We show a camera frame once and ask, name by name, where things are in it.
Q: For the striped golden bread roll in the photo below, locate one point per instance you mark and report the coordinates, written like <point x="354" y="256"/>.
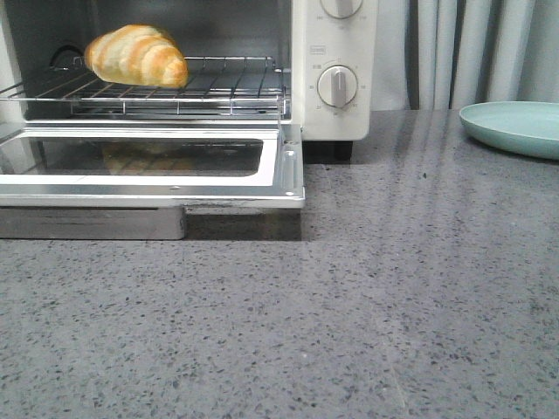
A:
<point x="137" y="55"/>

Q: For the glass oven door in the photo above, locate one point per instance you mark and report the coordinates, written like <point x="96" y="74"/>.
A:
<point x="90" y="179"/>

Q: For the black right oven foot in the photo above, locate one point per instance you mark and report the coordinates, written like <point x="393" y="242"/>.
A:
<point x="343" y="150"/>

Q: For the white Toshiba toaster oven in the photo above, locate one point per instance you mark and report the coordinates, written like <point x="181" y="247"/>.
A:
<point x="299" y="35"/>

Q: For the lower oven control knob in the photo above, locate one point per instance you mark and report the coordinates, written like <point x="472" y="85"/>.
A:
<point x="337" y="86"/>

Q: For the oven control knob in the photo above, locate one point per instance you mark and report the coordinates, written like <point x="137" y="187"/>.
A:
<point x="337" y="86"/>
<point x="341" y="9"/>

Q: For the upper oven control knob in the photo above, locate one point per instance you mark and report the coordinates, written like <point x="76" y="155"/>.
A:
<point x="341" y="9"/>

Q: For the grey curtain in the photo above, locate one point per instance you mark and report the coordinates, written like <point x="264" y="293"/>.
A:
<point x="435" y="55"/>

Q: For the light green plate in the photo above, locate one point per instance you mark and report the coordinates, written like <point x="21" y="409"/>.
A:
<point x="527" y="128"/>

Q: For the metal wire oven rack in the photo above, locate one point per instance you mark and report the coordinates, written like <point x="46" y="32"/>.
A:
<point x="246" y="88"/>

